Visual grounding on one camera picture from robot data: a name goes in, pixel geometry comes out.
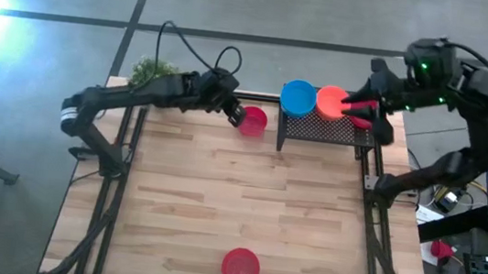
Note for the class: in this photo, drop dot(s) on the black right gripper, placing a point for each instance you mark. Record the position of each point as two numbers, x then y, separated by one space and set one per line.
393 96

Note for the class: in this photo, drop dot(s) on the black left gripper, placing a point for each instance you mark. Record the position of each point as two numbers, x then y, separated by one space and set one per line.
211 98

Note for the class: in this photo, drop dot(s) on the red mini bowl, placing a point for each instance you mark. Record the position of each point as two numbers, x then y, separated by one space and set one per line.
240 268
361 123
255 122

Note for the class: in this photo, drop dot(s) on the orange mini bowl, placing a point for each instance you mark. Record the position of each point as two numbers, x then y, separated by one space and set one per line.
331 103

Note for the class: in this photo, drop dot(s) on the blue mini bowl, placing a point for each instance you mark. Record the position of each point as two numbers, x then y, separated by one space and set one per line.
298 98

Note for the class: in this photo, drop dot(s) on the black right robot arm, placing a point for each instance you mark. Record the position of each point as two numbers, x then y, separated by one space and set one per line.
486 137

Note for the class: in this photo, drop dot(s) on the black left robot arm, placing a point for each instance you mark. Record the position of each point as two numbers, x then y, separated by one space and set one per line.
138 92

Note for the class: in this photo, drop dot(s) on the black perforated metal rack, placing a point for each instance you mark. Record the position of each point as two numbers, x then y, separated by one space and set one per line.
318 129

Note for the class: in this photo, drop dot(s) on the potted green plant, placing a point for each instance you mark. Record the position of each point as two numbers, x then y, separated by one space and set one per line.
150 71

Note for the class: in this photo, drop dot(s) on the black power box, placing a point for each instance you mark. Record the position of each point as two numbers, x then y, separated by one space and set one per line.
448 200

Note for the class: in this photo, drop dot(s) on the white paper sheet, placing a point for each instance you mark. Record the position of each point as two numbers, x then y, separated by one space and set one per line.
428 215

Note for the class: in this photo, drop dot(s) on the red floor object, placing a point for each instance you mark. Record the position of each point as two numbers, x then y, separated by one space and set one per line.
441 249

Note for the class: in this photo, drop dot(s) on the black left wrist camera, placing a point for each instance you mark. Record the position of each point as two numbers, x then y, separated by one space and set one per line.
220 83

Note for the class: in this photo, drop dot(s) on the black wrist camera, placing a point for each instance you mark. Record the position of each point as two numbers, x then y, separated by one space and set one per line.
432 61
220 83

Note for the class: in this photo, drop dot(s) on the black metal table frame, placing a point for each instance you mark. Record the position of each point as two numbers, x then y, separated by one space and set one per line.
267 97

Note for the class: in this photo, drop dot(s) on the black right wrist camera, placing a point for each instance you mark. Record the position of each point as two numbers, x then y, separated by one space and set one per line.
432 61

